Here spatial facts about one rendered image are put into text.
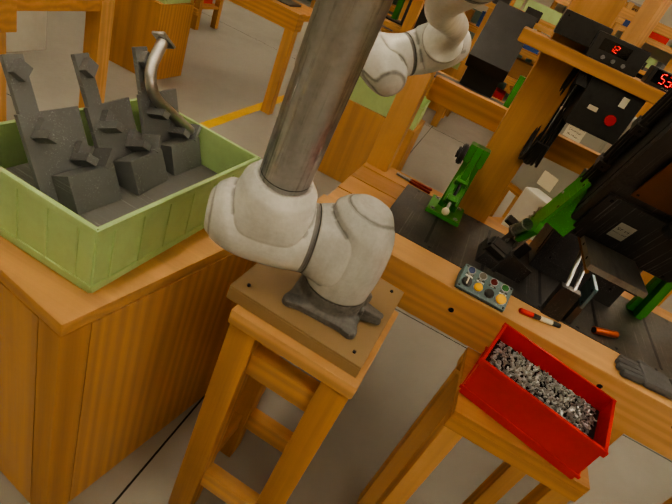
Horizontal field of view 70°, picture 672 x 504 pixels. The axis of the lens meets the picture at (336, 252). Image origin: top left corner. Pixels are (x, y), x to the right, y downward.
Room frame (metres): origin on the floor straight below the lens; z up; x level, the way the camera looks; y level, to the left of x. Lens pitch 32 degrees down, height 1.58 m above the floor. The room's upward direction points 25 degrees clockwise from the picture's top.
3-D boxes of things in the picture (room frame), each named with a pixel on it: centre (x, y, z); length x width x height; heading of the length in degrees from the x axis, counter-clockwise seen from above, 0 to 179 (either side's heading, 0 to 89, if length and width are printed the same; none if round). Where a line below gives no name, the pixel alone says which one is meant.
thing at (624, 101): (1.71, -0.58, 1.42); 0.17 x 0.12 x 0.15; 82
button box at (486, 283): (1.22, -0.43, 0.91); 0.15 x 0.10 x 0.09; 82
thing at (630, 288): (1.38, -0.72, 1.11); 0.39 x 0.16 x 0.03; 172
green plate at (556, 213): (1.44, -0.58, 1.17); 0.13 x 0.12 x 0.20; 82
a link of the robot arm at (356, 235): (0.90, -0.02, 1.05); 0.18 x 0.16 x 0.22; 107
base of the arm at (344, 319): (0.91, -0.05, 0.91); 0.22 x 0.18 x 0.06; 86
